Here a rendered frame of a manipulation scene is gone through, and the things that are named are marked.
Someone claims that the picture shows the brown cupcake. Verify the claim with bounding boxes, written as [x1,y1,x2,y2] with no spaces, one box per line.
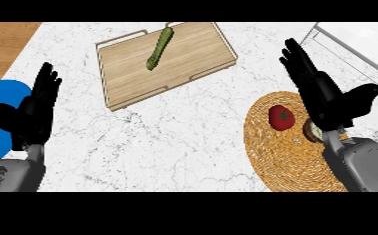
[302,118,327,144]

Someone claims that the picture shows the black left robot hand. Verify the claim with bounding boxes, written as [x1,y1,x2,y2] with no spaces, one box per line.
[0,61,64,152]

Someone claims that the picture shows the red tomato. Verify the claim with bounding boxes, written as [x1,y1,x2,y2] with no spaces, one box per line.
[268,104,297,132]

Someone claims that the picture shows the green cucumber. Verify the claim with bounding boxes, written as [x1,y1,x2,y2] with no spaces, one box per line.
[145,26,176,72]

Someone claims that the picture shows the blue round object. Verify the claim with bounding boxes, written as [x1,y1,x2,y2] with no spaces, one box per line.
[0,79,34,159]

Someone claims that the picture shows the white wire rack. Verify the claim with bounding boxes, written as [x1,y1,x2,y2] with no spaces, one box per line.
[300,22,378,83]

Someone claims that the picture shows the woven round placemat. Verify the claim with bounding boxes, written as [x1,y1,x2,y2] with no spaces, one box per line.
[243,90,352,193]

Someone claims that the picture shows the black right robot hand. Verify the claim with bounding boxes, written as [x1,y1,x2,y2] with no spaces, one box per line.
[278,37,378,132]

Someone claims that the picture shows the wooden tiered shelf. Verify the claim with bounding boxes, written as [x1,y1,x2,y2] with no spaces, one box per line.
[95,22,241,112]

